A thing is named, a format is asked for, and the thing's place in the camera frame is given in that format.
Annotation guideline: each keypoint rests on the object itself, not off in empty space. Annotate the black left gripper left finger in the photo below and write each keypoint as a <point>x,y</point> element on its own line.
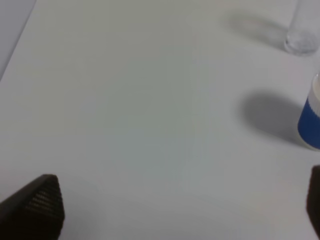
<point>35,212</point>

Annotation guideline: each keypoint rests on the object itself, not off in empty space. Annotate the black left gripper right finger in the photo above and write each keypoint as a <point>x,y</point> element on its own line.
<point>313,199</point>

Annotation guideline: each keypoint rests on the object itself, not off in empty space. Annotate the blue white paper cup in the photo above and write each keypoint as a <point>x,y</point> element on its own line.
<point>309,122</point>

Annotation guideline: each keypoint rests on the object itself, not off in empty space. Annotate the tall clear glass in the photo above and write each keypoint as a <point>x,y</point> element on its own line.
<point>303,35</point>

